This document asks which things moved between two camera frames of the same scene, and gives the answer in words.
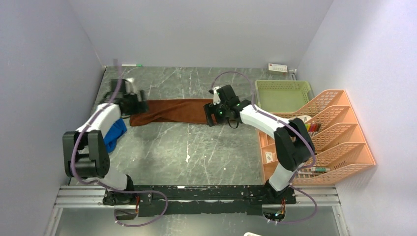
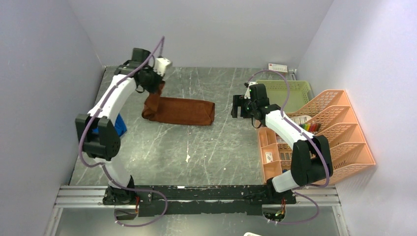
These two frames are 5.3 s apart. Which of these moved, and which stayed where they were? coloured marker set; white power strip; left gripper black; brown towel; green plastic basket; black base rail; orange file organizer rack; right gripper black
Moved: brown towel; left gripper black; right gripper black
Stayed: green plastic basket; orange file organizer rack; black base rail; coloured marker set; white power strip
